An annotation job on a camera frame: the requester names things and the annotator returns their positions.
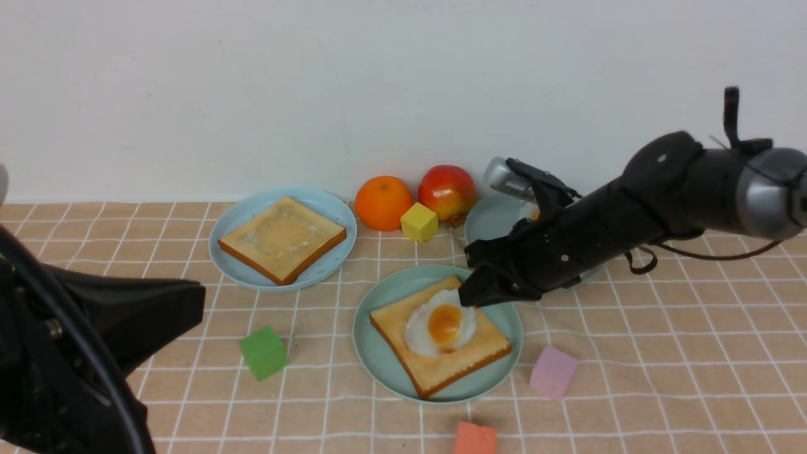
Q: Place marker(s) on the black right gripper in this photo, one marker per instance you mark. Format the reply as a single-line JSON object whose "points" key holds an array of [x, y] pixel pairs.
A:
{"points": [[537, 257]]}

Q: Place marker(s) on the fried egg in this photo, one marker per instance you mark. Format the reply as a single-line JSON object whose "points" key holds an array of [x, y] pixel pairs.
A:
{"points": [[440, 326]]}

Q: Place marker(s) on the toast slice bottom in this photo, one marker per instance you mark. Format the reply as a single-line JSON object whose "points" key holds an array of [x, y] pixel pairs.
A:
{"points": [[396, 319]]}

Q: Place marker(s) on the toast slice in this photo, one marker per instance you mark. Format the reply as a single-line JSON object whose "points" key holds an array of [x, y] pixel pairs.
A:
{"points": [[280, 239], [396, 319]]}

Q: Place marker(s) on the toast slice top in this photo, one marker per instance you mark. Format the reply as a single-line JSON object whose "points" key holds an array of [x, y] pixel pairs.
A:
{"points": [[280, 239]]}

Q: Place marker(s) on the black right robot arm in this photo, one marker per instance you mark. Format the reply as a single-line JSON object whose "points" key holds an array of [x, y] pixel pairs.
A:
{"points": [[673, 189]]}

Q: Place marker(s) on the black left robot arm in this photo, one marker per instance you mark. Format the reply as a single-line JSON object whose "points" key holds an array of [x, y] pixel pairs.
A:
{"points": [[70, 340]]}

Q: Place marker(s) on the grey round plate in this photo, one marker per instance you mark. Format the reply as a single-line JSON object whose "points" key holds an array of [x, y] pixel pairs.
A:
{"points": [[495, 215]]}

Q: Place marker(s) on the yellow foam cube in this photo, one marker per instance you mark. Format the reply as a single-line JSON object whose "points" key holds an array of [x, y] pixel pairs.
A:
{"points": [[419, 223]]}

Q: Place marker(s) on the red yellow apple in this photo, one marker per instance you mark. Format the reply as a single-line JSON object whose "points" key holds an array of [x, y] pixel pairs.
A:
{"points": [[449, 191]]}

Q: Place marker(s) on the pink foam cube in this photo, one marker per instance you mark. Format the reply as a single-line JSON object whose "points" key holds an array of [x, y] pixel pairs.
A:
{"points": [[553, 373]]}

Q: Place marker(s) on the green round plate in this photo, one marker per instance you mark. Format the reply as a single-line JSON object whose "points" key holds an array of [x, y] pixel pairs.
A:
{"points": [[420, 379]]}

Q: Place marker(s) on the orange fruit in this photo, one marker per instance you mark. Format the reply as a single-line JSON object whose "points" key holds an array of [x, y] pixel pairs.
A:
{"points": [[382, 201]]}

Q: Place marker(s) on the orange-red foam cube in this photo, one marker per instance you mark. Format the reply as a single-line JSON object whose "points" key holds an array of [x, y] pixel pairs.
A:
{"points": [[472, 438]]}

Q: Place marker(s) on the beige checkered tablecloth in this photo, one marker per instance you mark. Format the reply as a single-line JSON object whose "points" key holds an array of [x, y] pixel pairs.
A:
{"points": [[695, 357]]}

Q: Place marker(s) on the green foam cube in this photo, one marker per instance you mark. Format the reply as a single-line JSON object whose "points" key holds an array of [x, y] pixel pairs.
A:
{"points": [[264, 353]]}

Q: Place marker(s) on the light blue round plate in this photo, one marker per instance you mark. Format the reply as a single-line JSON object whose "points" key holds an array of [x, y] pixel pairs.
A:
{"points": [[328, 208]]}

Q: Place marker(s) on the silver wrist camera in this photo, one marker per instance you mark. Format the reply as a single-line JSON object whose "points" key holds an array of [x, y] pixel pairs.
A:
{"points": [[507, 178]]}

